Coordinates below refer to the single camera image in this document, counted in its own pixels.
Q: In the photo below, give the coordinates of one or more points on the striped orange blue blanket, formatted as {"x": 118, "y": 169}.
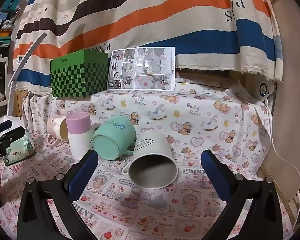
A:
{"x": 224, "y": 35}

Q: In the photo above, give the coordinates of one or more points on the white desk lamp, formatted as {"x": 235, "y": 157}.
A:
{"x": 13, "y": 81}

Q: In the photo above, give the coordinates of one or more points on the pink polka dot mug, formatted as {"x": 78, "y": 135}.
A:
{"x": 57, "y": 130}

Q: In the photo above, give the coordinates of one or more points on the baby bear printed tablecloth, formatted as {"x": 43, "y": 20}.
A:
{"x": 162, "y": 191}

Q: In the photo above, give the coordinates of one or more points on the wet wipes pack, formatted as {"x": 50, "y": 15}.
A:
{"x": 20, "y": 150}

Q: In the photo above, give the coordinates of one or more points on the green checkered box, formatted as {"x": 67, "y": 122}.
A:
{"x": 79, "y": 74}

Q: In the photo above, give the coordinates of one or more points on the mint green mug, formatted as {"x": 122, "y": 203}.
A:
{"x": 114, "y": 138}

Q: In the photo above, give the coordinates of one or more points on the pink and white tumbler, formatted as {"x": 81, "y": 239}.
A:
{"x": 80, "y": 134}

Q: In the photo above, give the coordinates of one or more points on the white round smart device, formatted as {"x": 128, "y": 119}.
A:
{"x": 260, "y": 88}

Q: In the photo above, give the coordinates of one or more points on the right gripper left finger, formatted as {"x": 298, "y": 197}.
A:
{"x": 35, "y": 219}

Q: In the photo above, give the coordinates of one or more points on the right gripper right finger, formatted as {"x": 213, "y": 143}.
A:
{"x": 264, "y": 219}

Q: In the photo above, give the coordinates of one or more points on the white mug with oval label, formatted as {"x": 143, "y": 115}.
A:
{"x": 152, "y": 165}

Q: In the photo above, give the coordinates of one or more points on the shelf with boxes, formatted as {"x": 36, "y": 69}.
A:
{"x": 8, "y": 13}

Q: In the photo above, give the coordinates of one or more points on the comic picture sheet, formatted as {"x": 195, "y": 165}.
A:
{"x": 144, "y": 68}

